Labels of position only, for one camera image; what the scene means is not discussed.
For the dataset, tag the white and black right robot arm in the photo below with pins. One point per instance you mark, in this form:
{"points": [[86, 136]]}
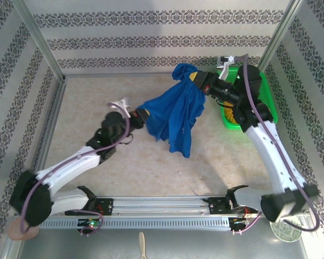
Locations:
{"points": [[267, 151]]}

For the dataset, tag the yellow crumpled cloth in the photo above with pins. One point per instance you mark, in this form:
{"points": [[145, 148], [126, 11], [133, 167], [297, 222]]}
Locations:
{"points": [[230, 114]]}

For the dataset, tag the green plastic basket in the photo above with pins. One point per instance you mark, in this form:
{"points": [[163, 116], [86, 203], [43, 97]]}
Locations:
{"points": [[268, 94]]}

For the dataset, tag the aluminium frame rail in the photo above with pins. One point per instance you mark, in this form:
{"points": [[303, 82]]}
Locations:
{"points": [[78, 75], [58, 91]]}

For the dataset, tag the blue t-shirt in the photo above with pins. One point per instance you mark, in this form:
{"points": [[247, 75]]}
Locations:
{"points": [[175, 113]]}

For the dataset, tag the pink translucent cup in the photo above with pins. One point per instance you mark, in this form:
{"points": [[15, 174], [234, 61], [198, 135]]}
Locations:
{"points": [[16, 234]]}

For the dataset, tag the green patterned white bowl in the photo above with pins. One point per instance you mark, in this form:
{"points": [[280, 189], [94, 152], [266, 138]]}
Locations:
{"points": [[286, 232]]}

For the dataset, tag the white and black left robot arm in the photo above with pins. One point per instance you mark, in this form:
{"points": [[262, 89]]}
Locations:
{"points": [[70, 164]]}

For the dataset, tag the small circuit board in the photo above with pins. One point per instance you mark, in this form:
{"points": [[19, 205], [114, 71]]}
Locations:
{"points": [[90, 223], [240, 221]]}

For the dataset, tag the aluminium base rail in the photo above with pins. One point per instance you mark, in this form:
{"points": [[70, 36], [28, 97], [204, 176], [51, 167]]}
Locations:
{"points": [[162, 203]]}

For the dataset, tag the aluminium frame post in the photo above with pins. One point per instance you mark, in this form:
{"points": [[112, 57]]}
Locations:
{"points": [[282, 27], [38, 37]]}

